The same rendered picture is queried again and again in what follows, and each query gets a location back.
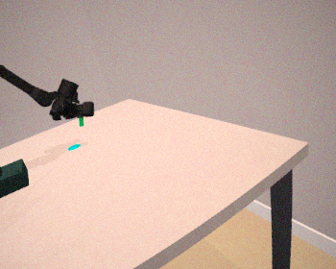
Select green rectangular post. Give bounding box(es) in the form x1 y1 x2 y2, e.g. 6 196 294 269
79 117 84 127

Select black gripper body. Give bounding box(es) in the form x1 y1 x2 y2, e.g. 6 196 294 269
52 101 94 120

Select cyan circle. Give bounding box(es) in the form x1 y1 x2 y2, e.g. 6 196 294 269
67 144 81 151

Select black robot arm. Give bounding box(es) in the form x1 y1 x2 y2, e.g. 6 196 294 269
0 65 80 117

